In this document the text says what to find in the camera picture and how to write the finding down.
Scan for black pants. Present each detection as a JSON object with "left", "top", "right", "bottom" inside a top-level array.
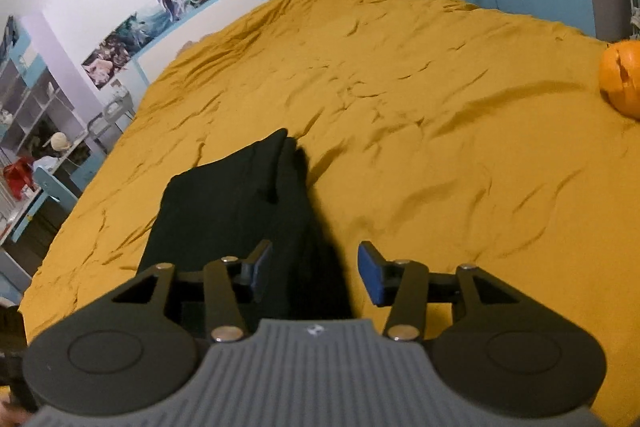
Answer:
[{"left": 137, "top": 128, "right": 357, "bottom": 324}]

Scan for grey metal chair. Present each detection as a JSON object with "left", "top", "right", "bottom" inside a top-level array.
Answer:
[{"left": 86, "top": 94, "right": 137, "bottom": 154}]

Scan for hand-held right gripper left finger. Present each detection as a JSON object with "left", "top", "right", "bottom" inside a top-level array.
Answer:
[{"left": 111, "top": 239, "right": 274, "bottom": 343}]

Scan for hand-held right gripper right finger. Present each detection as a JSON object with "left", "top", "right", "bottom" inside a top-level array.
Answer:
[{"left": 357, "top": 241, "right": 521, "bottom": 342}]

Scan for red bag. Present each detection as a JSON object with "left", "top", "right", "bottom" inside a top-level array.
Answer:
[{"left": 2, "top": 157, "right": 37, "bottom": 202}]

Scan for light blue chair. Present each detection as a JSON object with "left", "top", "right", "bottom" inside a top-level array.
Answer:
[{"left": 31, "top": 166, "right": 85, "bottom": 220}]

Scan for blue and lavender shelf unit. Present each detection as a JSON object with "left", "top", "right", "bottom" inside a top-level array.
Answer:
[{"left": 0, "top": 12, "right": 103, "bottom": 160}]

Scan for orange pumpkin plush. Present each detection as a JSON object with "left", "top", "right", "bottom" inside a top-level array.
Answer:
[{"left": 598, "top": 39, "right": 640, "bottom": 122}]

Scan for mustard yellow blanket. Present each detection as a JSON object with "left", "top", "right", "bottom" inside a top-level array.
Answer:
[{"left": 17, "top": 0, "right": 640, "bottom": 427}]

